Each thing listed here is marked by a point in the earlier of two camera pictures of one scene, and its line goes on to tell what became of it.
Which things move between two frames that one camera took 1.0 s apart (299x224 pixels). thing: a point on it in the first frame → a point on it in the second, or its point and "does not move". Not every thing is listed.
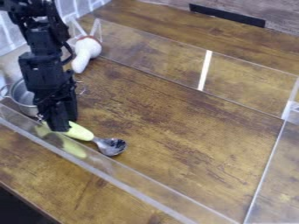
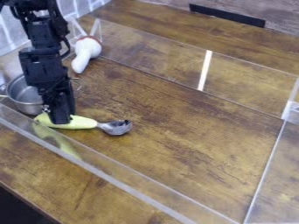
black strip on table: [228, 15] does not move
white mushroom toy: [88, 49] does not move
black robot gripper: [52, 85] does not move
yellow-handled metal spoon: [111, 147] → [115, 127]
